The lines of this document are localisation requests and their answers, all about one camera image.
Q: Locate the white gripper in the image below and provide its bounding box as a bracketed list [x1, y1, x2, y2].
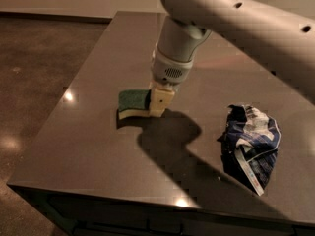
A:
[149, 48, 193, 117]

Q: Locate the green and yellow sponge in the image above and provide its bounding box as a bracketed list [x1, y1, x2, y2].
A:
[118, 89, 151, 120]

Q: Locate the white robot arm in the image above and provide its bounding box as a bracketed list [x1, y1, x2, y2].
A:
[152, 0, 315, 101]

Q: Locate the crumpled blue white chip bag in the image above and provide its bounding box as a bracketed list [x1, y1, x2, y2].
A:
[218, 105, 282, 196]

